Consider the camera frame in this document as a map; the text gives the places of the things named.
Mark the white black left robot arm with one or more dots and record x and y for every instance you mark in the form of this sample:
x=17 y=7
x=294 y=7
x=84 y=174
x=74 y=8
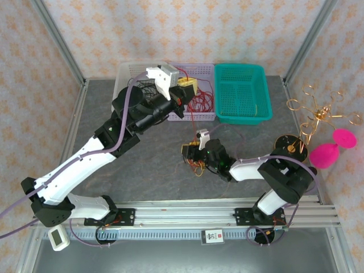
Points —
x=71 y=170

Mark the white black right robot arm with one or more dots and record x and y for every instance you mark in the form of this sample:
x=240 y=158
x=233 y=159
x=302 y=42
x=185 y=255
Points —
x=247 y=170

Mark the purple plastic basket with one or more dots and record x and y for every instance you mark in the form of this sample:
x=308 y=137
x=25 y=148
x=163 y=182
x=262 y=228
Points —
x=204 y=69

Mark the white plastic basket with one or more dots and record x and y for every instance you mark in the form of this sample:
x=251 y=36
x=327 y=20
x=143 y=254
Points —
x=125 y=71

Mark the teal plastic basket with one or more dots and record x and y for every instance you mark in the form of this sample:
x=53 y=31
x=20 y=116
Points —
x=241 y=85

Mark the white label card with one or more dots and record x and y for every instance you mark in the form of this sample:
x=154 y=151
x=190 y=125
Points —
x=212 y=236

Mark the pink hourglass shaped object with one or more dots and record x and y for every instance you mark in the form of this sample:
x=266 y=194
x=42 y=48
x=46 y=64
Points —
x=324 y=156

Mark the white digital timer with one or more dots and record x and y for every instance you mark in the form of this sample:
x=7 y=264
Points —
x=58 y=237

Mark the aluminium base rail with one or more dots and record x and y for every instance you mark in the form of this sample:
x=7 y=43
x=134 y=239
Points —
x=185 y=216

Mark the aluminium table edge rail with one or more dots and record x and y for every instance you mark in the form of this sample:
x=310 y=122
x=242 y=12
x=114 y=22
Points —
x=75 y=119
x=287 y=88

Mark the aluminium frame post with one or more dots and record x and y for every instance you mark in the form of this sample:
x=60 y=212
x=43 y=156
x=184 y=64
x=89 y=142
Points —
x=310 y=39
x=57 y=39

